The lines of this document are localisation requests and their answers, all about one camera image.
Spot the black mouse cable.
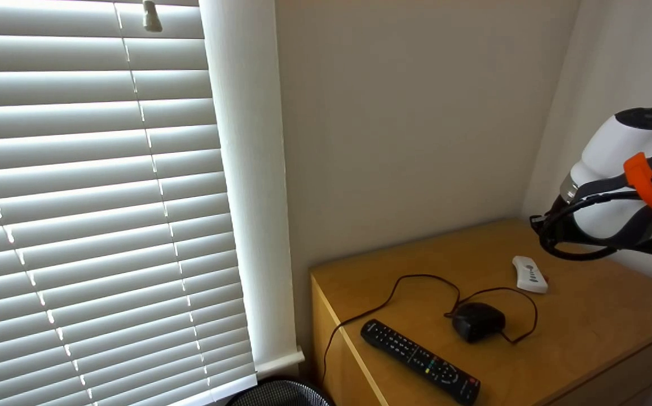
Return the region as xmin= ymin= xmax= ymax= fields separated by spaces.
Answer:
xmin=316 ymin=272 xmax=541 ymax=379

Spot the orange strap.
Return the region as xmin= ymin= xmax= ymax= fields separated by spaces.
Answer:
xmin=622 ymin=151 xmax=652 ymax=218

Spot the white remote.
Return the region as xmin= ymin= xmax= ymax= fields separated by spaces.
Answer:
xmin=509 ymin=256 xmax=551 ymax=295

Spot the white window blind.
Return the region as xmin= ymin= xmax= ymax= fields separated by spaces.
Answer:
xmin=0 ymin=0 xmax=259 ymax=406

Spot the black computer mouse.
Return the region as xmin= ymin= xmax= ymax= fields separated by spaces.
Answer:
xmin=449 ymin=300 xmax=508 ymax=345

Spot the black mesh waste bin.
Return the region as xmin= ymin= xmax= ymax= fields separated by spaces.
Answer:
xmin=225 ymin=378 xmax=334 ymax=406

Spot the black tv remote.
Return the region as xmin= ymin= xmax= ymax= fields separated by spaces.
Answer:
xmin=359 ymin=318 xmax=483 ymax=406

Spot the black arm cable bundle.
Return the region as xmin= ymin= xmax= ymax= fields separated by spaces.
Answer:
xmin=527 ymin=134 xmax=652 ymax=262

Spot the blind wand tip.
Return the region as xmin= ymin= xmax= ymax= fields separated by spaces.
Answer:
xmin=140 ymin=0 xmax=164 ymax=35

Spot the light wooden dresser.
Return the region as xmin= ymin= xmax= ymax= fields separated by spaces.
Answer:
xmin=308 ymin=218 xmax=652 ymax=406

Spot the white window trim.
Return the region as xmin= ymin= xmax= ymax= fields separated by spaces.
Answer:
xmin=198 ymin=0 xmax=306 ymax=379

